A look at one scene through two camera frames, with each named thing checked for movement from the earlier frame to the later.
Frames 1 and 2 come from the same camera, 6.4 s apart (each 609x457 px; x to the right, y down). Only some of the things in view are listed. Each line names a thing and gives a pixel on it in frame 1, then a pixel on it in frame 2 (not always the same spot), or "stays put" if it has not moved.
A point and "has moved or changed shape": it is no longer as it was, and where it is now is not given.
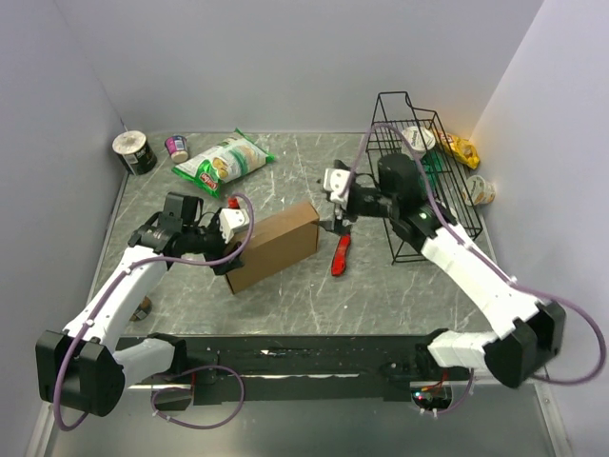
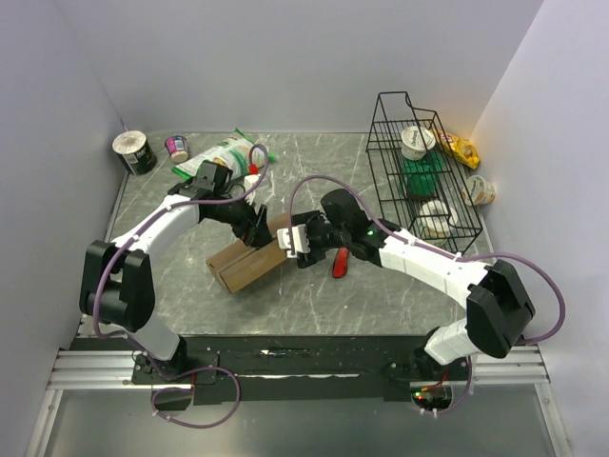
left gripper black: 214,223 -> 259,237
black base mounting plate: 287,369 stays put
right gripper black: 348,215 -> 314,256
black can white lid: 134,152 stays put
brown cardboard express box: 278,239 has moved or changed shape
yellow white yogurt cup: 481,190 stays put
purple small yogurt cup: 177,148 stays put
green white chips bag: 219,163 stays put
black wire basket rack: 400,129 stays put
